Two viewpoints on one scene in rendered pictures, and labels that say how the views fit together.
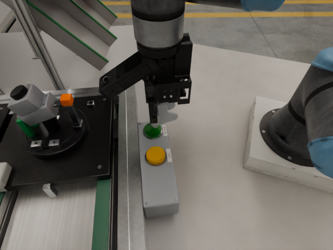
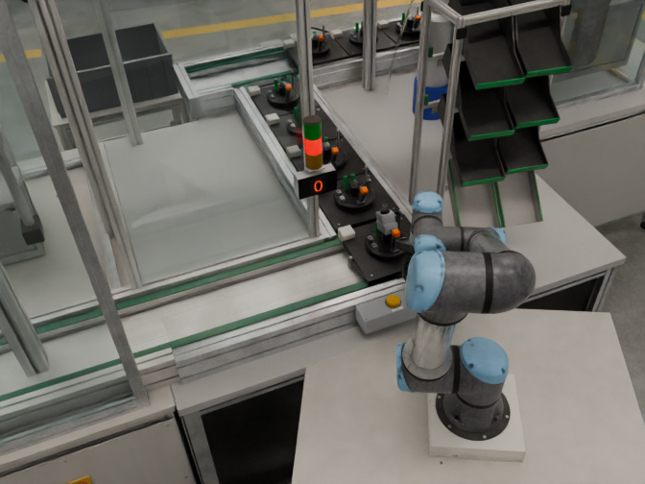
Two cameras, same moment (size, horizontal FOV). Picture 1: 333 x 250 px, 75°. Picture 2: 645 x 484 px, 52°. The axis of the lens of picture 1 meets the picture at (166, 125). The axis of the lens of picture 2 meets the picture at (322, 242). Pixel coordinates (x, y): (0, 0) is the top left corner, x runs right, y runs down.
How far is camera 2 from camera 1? 159 cm
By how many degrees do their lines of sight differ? 52
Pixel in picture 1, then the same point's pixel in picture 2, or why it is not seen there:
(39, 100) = (388, 222)
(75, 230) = (334, 285)
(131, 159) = (385, 290)
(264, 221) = (383, 397)
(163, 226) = (356, 336)
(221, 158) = not seen: hidden behind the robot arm
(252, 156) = not seen: hidden behind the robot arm
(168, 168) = (386, 310)
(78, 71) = not seen: hidden behind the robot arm
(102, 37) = (495, 224)
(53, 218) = (337, 273)
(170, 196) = (367, 316)
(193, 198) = (384, 350)
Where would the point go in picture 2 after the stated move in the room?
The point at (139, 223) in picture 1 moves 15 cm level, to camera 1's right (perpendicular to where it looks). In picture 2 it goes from (346, 305) to (360, 345)
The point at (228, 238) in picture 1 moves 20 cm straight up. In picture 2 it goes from (362, 375) to (363, 328)
